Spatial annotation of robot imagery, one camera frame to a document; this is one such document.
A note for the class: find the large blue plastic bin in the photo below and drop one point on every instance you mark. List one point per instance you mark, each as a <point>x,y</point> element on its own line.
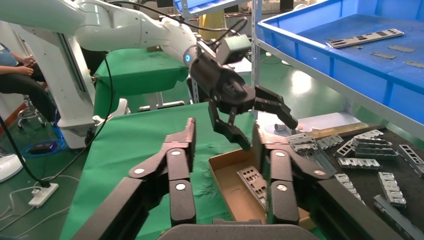
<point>364,73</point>

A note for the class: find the black adapter box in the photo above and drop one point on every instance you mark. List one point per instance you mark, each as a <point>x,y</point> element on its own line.
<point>43,148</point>

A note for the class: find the brown cardboard box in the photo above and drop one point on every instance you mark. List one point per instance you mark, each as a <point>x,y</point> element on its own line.
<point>232,195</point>

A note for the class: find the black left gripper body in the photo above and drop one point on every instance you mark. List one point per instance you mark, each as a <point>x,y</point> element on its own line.
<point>225,86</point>

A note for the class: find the small flat grey metal strip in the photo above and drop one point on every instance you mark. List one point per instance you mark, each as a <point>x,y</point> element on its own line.
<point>414,64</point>
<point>383,55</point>
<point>401,49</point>

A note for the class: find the seated person blue shirt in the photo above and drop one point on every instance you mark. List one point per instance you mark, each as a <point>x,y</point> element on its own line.
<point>20,82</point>

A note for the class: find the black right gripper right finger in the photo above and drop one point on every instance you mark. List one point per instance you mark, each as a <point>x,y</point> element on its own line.
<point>281,165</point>

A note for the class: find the chrome swivel stool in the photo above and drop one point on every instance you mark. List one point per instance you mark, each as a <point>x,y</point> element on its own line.
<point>31,112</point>

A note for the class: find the long wooden plank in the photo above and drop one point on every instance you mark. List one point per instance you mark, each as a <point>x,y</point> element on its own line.
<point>341,130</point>

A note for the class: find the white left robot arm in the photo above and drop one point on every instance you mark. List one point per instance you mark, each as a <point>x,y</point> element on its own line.
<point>116,30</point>

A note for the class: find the white power strip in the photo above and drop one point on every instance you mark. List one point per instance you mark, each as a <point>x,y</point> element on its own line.
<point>43,195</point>

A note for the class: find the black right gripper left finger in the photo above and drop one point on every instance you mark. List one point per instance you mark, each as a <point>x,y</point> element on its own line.
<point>179,165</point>

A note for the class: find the black parts tray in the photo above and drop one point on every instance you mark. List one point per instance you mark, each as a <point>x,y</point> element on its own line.
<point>414,185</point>

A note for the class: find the yellow banner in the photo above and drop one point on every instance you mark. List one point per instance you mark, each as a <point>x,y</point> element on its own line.
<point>215,18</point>

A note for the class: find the large green table cloth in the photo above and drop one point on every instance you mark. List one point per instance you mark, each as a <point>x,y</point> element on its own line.
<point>132,139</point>

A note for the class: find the white table frame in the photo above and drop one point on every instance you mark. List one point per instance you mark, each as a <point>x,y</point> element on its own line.
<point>159,106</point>

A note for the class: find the white metal tool rack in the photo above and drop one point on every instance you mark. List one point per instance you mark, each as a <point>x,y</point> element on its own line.
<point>243,68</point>

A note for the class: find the white round fan base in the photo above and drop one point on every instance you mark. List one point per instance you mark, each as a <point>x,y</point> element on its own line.
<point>10,167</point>

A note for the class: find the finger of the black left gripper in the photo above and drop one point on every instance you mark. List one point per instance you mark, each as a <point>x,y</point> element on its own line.
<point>275,102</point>
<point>232,134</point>

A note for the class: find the silver metal I/O shield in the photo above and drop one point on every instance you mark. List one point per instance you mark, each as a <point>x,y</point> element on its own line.
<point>359,164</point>
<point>392,188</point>
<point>304,142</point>
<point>371,143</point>
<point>253,182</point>
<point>346,185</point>
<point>374,153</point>
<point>397,218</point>
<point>344,149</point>
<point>369,134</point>
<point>329,141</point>
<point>352,40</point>
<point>412,155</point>

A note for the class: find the small green table cloth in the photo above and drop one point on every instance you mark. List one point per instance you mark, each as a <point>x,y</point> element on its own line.
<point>139,69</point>

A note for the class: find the white flat board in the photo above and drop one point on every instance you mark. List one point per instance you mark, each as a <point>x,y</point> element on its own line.
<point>331,121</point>

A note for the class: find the small blue plastic bin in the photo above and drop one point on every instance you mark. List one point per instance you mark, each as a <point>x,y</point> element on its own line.
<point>205,5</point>

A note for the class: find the black monitor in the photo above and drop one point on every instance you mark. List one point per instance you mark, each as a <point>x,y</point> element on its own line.
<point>287,5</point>

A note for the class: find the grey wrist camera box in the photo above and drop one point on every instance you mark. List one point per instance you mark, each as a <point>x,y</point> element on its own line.
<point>233,49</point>

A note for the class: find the white robot torso column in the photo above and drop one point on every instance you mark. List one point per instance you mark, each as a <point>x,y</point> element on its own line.
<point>49,82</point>

